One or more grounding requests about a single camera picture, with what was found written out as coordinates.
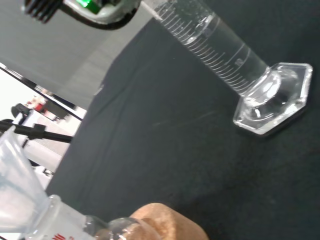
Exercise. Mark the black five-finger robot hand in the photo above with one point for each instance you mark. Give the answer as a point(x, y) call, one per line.
point(100, 15)

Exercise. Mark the black bench cloth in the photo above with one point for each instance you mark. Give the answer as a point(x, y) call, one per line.
point(150, 150)

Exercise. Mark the small round-bottom glass flask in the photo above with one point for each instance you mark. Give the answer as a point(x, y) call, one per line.
point(62, 217)

